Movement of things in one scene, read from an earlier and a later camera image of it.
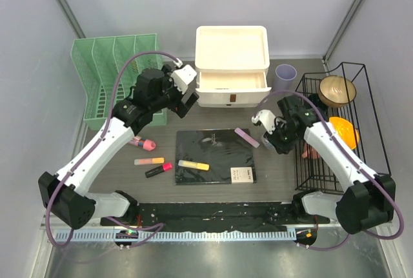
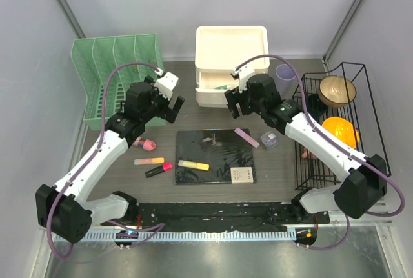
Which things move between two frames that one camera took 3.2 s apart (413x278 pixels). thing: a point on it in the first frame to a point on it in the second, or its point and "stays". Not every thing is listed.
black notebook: [221, 149] stays
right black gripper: [281, 148] to [232, 101]
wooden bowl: [332, 90] stays
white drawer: [232, 87] stays
